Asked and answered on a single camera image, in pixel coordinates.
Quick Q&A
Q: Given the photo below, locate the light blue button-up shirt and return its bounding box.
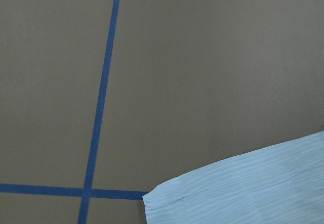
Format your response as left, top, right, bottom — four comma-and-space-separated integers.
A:
143, 132, 323, 223

